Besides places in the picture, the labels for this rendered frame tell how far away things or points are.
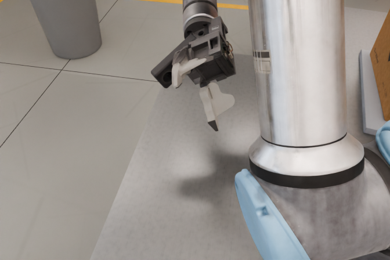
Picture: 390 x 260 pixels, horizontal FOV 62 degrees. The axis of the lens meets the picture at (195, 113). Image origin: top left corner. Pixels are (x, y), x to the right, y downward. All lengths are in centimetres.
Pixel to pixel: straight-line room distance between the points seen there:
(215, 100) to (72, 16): 192
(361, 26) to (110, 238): 109
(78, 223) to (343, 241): 144
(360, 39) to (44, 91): 191
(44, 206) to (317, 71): 162
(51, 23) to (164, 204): 198
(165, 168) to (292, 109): 48
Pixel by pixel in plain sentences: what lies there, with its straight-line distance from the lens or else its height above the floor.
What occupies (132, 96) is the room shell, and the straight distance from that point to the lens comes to 220.
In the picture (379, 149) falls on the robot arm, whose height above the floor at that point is 115.
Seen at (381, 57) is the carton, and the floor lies 90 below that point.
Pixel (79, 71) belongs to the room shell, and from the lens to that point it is 251.
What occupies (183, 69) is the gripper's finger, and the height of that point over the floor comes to 111.
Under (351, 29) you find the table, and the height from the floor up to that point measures 83.
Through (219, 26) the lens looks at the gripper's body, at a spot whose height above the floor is 111.
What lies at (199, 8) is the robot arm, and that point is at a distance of 68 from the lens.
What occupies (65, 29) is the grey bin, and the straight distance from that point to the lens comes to 250.
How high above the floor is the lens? 143
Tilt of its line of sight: 44 degrees down
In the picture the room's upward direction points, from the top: straight up
